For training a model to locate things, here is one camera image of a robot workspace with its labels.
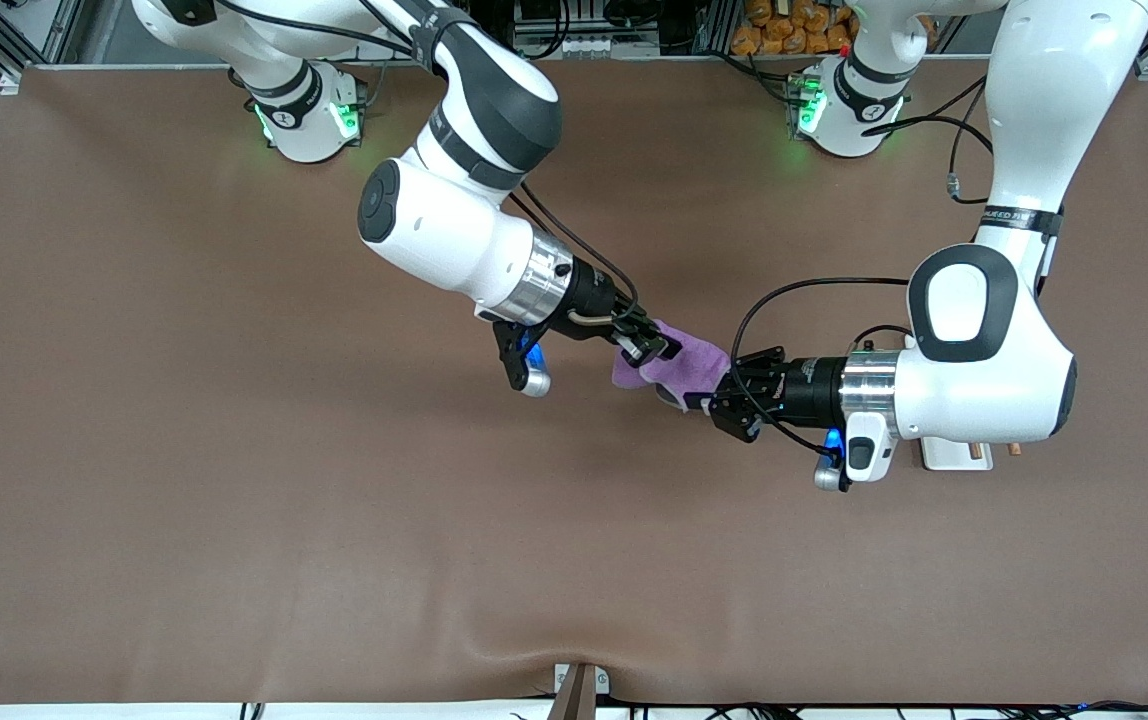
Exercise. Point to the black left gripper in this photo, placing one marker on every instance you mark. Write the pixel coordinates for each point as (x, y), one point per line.
(806, 388)

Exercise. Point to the white rack with wooden rods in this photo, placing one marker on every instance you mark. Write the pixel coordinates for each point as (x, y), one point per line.
(949, 457)

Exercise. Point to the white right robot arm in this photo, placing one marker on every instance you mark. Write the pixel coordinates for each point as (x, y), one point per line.
(444, 220)

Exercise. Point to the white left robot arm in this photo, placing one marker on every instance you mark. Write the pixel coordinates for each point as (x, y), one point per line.
(984, 380)

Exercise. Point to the purple towel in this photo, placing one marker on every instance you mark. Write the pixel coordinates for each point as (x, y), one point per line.
(689, 365)

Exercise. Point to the brown table mat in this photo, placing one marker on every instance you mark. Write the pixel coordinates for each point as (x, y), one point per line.
(334, 500)

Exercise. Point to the orange packaged goods pile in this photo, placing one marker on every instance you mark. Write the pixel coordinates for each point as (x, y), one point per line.
(794, 25)

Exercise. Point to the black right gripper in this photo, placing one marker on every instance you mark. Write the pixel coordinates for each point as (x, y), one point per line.
(594, 295)

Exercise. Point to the brown camera mount with bracket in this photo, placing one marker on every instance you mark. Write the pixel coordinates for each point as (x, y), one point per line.
(579, 692)

